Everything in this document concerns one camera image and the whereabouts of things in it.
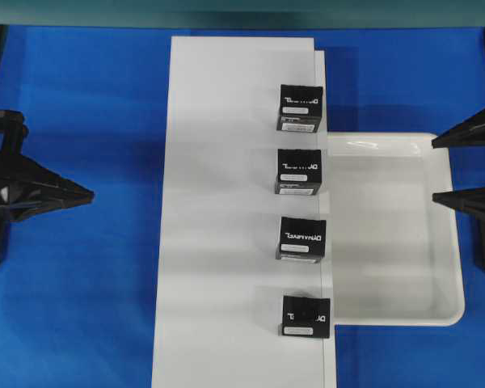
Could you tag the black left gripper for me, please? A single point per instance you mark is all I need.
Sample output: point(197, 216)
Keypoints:
point(18, 172)

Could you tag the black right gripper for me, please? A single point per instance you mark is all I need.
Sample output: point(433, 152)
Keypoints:
point(470, 132)

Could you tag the white plastic tray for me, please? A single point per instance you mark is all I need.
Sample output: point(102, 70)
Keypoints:
point(396, 258)

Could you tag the black dynamixel box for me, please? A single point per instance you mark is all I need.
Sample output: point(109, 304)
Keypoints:
point(302, 240)
point(299, 172)
point(306, 317)
point(301, 108)

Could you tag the black Dynamixel box farthest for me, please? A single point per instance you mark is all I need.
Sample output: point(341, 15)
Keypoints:
point(301, 108)

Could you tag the white base board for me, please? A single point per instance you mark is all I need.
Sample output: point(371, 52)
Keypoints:
point(220, 286)

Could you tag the black Dynamixel box nearest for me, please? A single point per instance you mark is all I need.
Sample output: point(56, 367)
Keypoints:
point(306, 317)

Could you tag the teal backdrop panel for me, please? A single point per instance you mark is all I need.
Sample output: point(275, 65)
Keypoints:
point(245, 14)

